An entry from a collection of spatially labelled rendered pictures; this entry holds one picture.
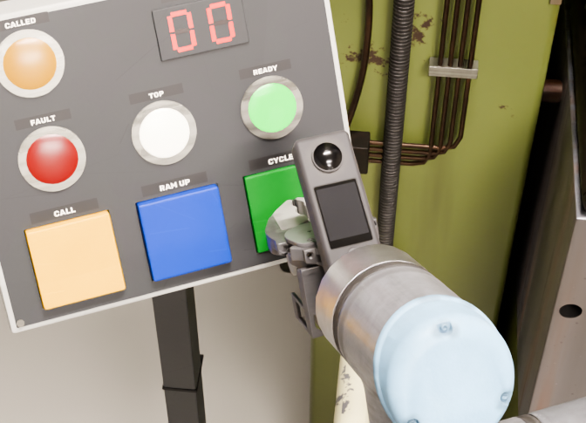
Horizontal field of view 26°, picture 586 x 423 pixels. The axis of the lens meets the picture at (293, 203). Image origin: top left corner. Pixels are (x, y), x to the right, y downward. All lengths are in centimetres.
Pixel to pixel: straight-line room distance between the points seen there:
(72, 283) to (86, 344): 121
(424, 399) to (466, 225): 81
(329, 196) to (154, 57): 21
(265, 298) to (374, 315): 152
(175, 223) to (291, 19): 21
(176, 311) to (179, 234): 28
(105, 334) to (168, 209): 123
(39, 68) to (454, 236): 71
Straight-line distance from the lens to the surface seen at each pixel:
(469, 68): 142
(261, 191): 116
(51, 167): 112
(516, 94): 146
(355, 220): 100
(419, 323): 83
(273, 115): 114
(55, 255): 113
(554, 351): 149
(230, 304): 238
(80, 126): 111
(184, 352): 148
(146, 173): 113
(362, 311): 88
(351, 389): 149
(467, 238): 164
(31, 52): 109
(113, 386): 229
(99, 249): 114
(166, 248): 115
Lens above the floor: 187
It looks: 48 degrees down
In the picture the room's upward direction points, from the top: straight up
